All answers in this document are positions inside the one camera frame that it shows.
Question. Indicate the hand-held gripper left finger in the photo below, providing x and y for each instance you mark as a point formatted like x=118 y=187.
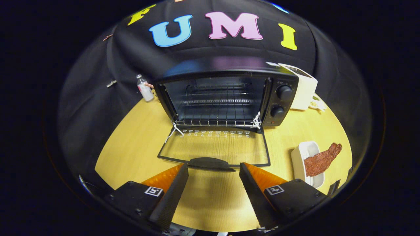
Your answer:
x=170 y=196

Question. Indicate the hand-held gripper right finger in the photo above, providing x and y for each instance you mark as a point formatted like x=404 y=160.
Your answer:
x=254 y=196

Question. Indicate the reddish-brown meat steak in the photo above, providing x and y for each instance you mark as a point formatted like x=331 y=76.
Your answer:
x=320 y=160

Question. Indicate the black toaster oven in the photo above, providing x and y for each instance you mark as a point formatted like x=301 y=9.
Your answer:
x=223 y=68

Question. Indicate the white slot toaster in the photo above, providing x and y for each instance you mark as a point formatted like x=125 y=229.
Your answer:
x=305 y=90

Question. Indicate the white ribbed rectangular plate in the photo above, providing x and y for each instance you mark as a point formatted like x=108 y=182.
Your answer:
x=300 y=160

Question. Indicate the clear plastic bottle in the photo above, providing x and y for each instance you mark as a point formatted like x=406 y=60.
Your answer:
x=145 y=90

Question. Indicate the silver metal clip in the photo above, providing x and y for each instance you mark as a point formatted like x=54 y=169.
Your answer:
x=111 y=84

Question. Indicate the pink clothes clip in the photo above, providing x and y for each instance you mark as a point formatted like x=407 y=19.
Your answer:
x=107 y=37

